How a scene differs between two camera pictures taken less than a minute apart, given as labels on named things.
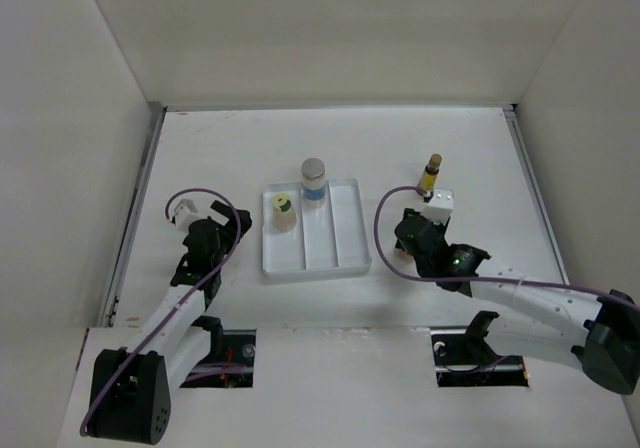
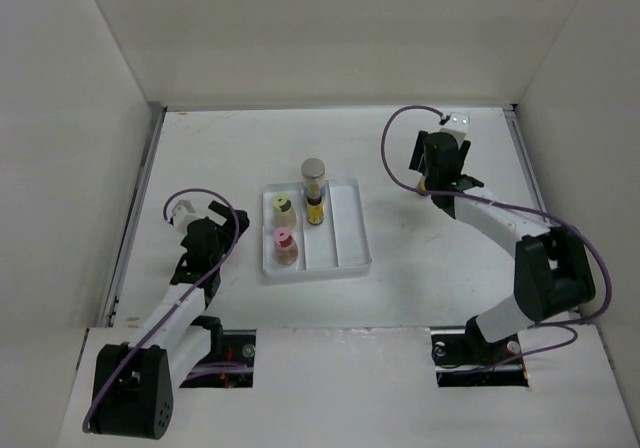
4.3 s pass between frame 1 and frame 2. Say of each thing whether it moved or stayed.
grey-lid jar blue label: stayed
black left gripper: stayed
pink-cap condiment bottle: moved
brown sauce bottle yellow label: moved
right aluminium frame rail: stayed
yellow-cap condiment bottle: stayed
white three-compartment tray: stayed
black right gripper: moved
